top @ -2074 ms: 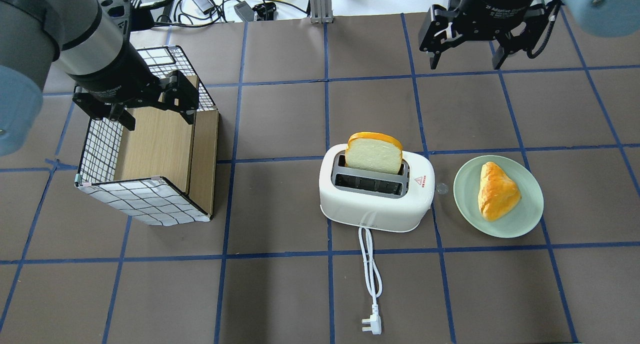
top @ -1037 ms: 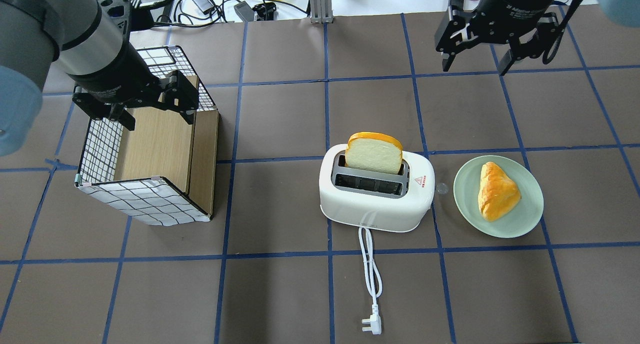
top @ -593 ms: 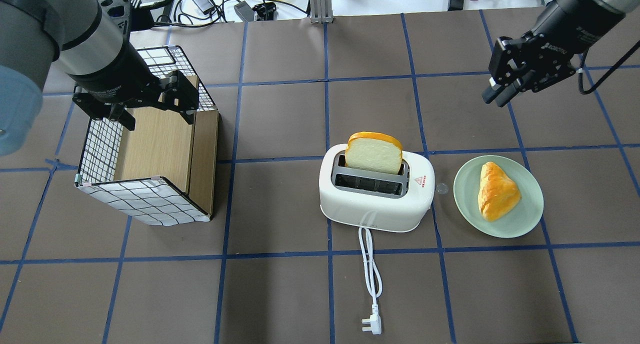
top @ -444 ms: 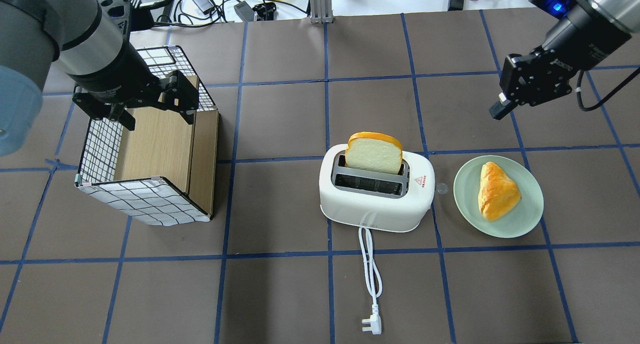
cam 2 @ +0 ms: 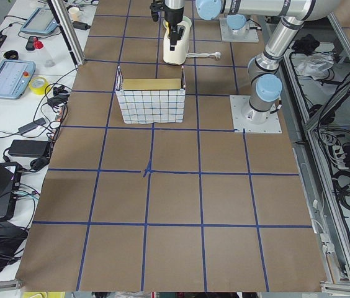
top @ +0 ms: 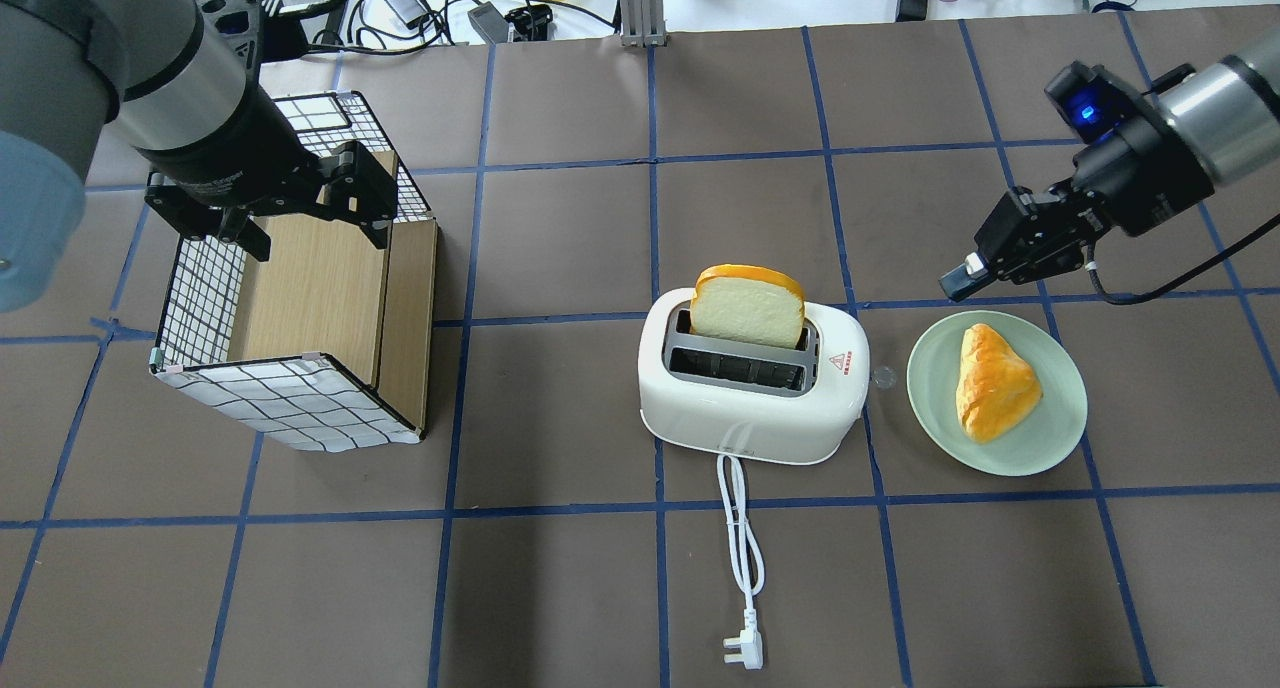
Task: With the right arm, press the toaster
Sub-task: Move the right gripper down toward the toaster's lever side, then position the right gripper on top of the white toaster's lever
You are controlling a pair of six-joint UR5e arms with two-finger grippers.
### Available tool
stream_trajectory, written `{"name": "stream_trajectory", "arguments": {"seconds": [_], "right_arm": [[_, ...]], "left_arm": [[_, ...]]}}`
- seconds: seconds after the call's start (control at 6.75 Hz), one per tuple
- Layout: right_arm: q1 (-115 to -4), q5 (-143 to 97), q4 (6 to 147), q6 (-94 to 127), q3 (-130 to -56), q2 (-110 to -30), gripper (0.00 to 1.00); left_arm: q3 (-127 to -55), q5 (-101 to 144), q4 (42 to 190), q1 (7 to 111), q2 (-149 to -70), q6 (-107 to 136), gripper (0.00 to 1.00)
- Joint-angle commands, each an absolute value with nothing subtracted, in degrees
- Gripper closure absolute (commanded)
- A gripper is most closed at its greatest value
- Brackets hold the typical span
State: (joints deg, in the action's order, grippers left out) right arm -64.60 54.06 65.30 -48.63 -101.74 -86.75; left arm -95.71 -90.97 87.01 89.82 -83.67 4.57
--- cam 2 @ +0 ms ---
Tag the white bottle red cap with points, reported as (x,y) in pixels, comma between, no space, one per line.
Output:
(43,53)

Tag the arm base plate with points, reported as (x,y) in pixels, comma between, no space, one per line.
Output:
(247,120)
(236,28)

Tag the yellow tape roll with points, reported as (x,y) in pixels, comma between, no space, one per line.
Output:
(38,85)

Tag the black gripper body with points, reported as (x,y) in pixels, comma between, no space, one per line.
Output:
(173,17)

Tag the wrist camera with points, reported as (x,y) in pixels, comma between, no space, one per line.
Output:
(155,8)

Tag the white toaster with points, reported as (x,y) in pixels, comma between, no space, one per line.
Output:
(179,54)

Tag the white paper cup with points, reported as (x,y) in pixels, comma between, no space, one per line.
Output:
(75,14)

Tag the wire basket with wood shelf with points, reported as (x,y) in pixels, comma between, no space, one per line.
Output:
(148,101)

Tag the aluminium frame post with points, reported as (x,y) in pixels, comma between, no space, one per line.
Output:
(68,33)

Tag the black power adapter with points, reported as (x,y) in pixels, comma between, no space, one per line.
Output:
(31,126)

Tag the blue teach pendant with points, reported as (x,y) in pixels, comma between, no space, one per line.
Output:
(14,77)
(40,22)

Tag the black phone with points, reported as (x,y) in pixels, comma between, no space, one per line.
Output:
(30,43)

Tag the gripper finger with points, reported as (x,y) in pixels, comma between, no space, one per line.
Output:
(175,37)
(170,36)

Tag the large black power brick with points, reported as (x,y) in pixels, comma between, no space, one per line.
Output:
(29,148)

